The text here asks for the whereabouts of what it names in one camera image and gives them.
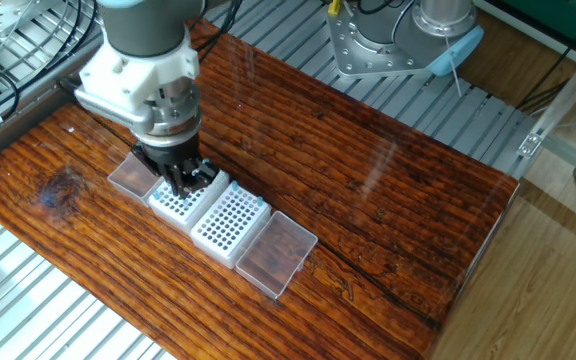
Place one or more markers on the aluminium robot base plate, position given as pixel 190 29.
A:
pixel 363 60

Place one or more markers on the aluminium frame post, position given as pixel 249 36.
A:
pixel 573 92

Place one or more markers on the aluminium corner bracket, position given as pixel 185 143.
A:
pixel 529 145

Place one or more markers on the yellow plastic clip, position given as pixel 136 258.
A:
pixel 334 7

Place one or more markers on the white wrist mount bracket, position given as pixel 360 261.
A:
pixel 128 80

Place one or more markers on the white perforated pipette tip rack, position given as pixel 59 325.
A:
pixel 248 242
pixel 212 201

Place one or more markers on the glossy brown wooden board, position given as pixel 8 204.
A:
pixel 343 175

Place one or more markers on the silver wrist flange coupling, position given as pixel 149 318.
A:
pixel 173 120

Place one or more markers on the clear plastic rack lid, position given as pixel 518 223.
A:
pixel 275 255
pixel 130 180

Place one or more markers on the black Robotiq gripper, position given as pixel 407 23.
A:
pixel 170 157

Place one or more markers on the aluminium plate with holes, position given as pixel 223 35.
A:
pixel 3 15

